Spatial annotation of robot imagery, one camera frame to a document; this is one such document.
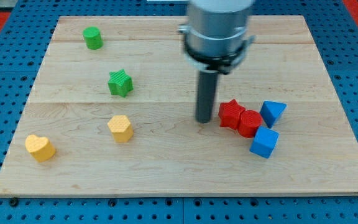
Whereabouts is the blue cube block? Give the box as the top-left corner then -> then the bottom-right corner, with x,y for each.
250,126 -> 279,159

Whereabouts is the green star block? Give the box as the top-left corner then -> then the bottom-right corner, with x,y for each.
108,69 -> 134,98

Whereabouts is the blue triangle block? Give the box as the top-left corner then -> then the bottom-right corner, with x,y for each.
259,101 -> 287,128

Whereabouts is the wooden board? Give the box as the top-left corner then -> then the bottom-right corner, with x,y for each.
0,16 -> 358,198

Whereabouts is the green cylinder block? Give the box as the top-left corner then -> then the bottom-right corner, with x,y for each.
83,26 -> 103,50

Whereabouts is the red cylinder block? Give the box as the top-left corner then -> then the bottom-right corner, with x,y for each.
237,110 -> 262,138

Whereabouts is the yellow hexagon block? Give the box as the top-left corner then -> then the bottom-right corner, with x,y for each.
108,115 -> 134,143

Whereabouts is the yellow heart block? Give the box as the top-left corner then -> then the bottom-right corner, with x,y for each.
25,134 -> 56,162

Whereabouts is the red star block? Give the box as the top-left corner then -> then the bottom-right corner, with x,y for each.
218,99 -> 246,130

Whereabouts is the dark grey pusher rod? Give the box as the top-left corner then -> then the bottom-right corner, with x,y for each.
195,72 -> 219,123

